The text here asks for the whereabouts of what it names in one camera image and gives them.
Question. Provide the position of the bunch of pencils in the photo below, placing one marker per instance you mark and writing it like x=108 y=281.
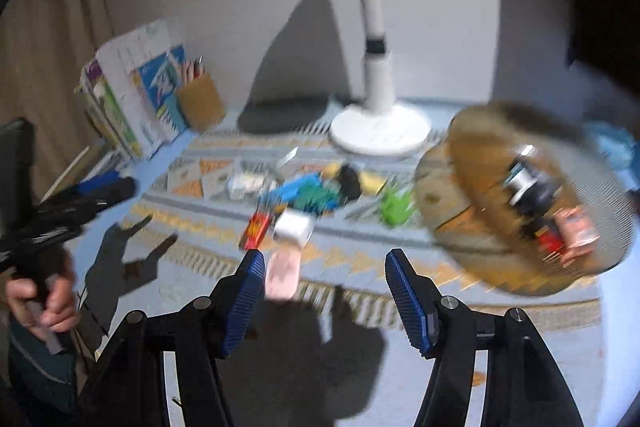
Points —
x=192 y=69

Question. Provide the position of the small white packet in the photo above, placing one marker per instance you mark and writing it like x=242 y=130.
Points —
x=245 y=185

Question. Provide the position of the white charger block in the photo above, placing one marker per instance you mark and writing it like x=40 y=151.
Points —
x=295 y=228

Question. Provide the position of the row of books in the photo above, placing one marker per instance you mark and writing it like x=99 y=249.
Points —
x=130 y=92

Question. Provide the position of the white desk lamp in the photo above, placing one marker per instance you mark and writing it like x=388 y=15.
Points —
x=377 y=72

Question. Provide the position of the blue plastic bag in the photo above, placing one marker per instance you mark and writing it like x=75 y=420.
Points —
x=607 y=144

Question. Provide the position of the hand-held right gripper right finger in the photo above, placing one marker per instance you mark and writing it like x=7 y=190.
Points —
x=407 y=302

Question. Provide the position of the blue patterned tablecloth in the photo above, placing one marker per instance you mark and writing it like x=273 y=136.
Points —
x=350 y=347

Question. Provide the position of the red and yellow small box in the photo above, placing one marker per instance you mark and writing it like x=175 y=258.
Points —
x=256 y=231

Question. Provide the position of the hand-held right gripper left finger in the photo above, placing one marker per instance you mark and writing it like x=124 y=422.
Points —
x=245 y=302

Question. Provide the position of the person's left hand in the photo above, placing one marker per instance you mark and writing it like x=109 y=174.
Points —
x=57 y=307

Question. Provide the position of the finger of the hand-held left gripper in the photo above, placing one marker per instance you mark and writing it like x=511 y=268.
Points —
x=95 y=194
x=50 y=234

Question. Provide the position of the green plastic toy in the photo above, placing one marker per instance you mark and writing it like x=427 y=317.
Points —
x=396 y=207

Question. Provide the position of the pink small box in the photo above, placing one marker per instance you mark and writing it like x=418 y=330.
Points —
x=577 y=234

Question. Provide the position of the red small item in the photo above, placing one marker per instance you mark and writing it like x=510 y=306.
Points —
x=549 y=243

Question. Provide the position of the blue highlighter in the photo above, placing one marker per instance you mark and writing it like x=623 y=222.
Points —
x=287 y=192

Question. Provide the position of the beige curtain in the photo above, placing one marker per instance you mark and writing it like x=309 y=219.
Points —
x=45 y=32

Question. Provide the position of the person's left forearm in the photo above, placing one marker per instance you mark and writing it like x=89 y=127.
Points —
x=40 y=372

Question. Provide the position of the amber ribbed glass bowl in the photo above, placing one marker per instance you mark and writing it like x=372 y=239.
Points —
x=460 y=187

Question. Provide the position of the pink eraser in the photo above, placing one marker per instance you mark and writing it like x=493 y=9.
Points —
x=283 y=276

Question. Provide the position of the brown pencil holder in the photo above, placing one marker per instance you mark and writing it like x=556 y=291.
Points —
x=200 y=104

